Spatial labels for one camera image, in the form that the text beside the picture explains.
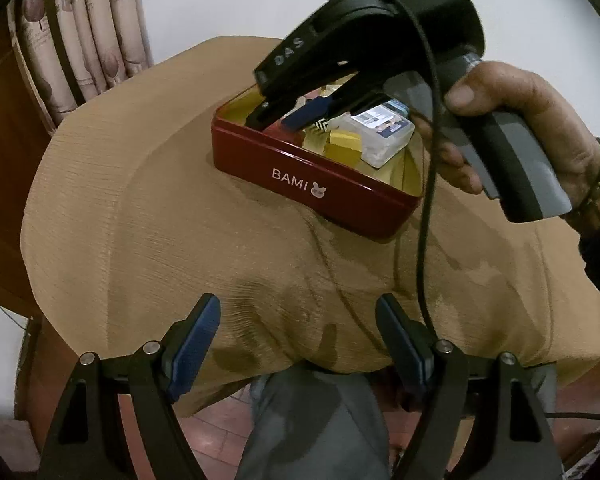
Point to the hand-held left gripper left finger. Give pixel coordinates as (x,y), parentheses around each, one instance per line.
(195,350)

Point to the red wooden block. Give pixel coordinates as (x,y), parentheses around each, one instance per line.
(292,135)

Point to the tan tablecloth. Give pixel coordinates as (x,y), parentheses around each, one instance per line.
(180,220)

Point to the yellow wooden block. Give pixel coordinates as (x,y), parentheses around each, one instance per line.
(342,147)

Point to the patterned curtain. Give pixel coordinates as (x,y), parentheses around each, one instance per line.
(80,35)

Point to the clear labelled plastic box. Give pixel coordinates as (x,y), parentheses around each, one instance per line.
(380,140)

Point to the red tin box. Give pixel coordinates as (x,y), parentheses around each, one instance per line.
(300,180)

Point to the person's right hand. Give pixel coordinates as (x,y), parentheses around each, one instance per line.
(545,110)

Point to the brown wooden furniture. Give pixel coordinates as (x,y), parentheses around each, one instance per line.
(5,170)

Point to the person's grey trousers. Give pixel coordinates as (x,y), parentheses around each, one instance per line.
(320,425)

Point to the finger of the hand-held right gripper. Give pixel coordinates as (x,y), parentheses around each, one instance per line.
(305,115)
(352,105)

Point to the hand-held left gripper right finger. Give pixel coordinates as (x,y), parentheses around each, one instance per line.
(405,350)

